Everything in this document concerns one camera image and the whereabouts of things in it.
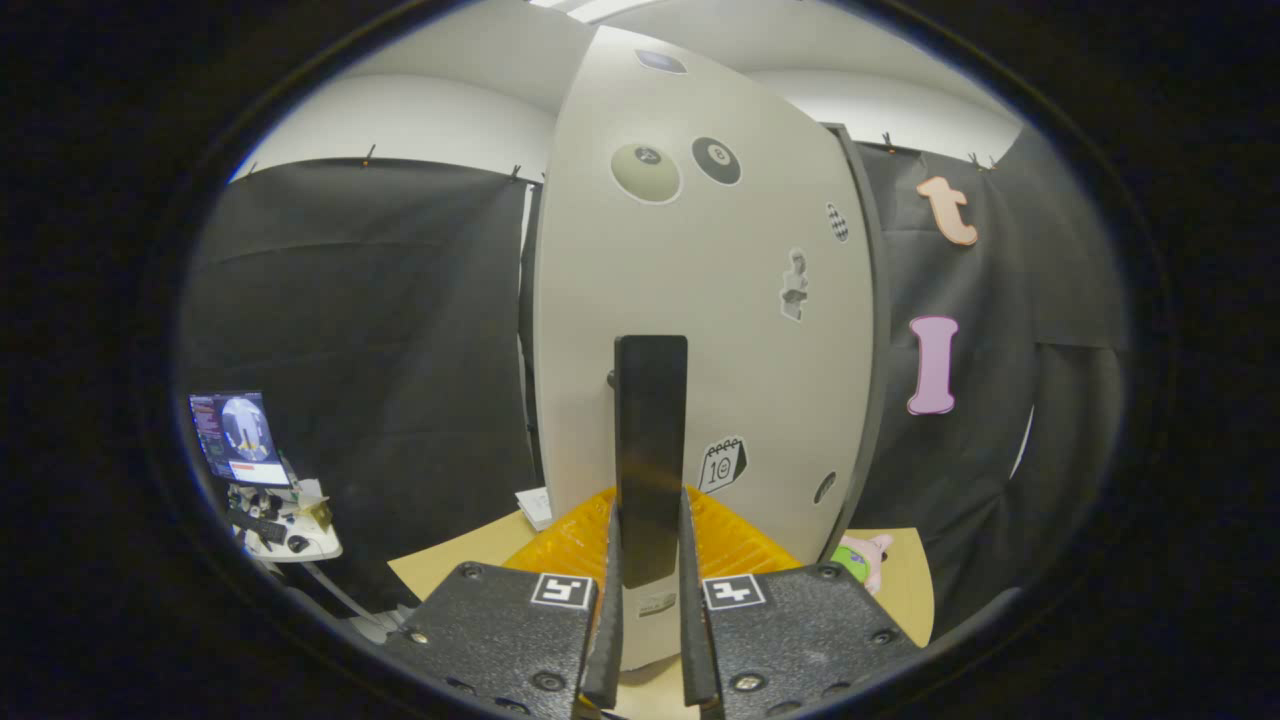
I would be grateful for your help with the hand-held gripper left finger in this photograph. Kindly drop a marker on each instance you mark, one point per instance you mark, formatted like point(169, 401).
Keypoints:
point(605, 670)

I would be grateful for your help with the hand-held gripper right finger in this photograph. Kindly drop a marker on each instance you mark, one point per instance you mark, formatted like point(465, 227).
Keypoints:
point(695, 660)

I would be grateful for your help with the beige shoe cabinet door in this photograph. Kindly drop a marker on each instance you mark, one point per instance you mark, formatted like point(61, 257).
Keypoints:
point(700, 300)

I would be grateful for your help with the pink and green plush toy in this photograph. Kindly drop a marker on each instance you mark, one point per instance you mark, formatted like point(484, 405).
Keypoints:
point(870, 560)

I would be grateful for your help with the black keyboard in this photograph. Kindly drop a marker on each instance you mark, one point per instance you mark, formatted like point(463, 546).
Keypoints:
point(258, 526)

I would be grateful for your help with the black backdrop cloth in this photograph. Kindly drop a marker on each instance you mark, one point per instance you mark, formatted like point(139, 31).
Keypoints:
point(380, 330)

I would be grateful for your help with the large ceiling light panel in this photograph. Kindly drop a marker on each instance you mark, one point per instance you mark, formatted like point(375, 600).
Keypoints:
point(600, 8)

